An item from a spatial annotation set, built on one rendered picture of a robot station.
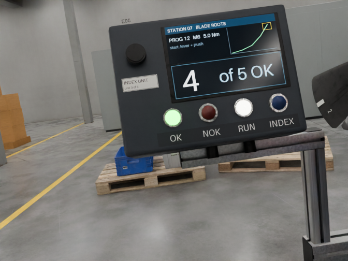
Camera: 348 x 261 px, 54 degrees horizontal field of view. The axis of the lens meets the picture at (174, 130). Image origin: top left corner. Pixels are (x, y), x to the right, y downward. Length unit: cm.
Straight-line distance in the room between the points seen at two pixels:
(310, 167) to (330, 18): 637
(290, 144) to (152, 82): 25
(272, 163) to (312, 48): 340
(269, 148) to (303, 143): 5
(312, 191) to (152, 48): 35
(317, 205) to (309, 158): 8
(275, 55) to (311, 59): 626
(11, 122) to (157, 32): 821
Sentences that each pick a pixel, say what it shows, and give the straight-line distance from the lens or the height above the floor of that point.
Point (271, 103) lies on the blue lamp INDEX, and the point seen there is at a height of 112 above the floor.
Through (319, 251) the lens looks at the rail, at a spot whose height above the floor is 85.
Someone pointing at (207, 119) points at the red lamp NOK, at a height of 111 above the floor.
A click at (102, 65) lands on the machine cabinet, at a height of 160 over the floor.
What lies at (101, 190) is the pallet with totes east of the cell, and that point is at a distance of 381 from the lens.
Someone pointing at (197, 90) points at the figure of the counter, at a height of 115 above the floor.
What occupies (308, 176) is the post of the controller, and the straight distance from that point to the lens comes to 61.
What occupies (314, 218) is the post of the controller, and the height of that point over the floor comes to 91.
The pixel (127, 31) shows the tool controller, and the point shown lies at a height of 124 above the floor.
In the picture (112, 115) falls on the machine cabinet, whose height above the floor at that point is 39.
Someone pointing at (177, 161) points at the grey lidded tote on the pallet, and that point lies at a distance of 381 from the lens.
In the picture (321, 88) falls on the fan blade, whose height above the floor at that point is 105.
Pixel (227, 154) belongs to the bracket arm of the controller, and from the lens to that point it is 56.
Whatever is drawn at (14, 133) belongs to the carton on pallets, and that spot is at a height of 32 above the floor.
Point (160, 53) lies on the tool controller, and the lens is 49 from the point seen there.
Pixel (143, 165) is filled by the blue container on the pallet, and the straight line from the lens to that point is 380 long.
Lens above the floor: 118
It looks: 9 degrees down
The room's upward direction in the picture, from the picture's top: 8 degrees counter-clockwise
